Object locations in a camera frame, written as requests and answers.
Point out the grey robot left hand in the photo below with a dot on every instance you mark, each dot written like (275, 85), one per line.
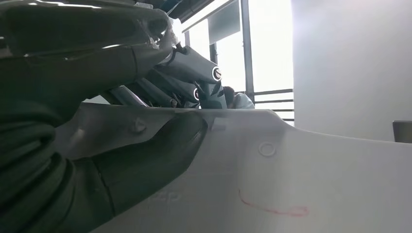
(80, 64)

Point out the person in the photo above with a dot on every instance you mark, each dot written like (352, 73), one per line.
(241, 100)

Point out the dark monitor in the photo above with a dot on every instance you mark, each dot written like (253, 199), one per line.
(403, 132)

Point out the dark window frame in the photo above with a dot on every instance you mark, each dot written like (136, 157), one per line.
(247, 48)

